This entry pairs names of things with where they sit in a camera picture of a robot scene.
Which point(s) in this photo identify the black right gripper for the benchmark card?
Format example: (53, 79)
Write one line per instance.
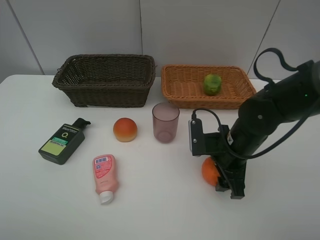
(228, 166)

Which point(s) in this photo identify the dark brown wicker basket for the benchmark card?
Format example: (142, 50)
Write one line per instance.
(106, 80)

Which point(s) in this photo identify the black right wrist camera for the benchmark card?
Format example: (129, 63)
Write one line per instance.
(196, 137)

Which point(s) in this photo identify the orange mandarin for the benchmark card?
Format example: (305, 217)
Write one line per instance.
(209, 171)

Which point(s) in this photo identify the red orange round bun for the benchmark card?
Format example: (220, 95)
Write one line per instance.
(125, 130)

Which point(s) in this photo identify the tan wicker basket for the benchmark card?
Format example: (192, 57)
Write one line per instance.
(182, 85)

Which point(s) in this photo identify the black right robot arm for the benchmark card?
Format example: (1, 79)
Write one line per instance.
(293, 99)

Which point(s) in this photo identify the purple translucent plastic cup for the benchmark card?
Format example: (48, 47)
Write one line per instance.
(165, 117)

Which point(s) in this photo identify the pink lotion bottle white cap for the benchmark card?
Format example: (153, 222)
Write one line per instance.
(105, 177)

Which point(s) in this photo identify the dark green pump bottle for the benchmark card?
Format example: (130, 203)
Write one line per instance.
(64, 142)

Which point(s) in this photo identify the green lime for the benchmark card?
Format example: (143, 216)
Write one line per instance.
(212, 84)

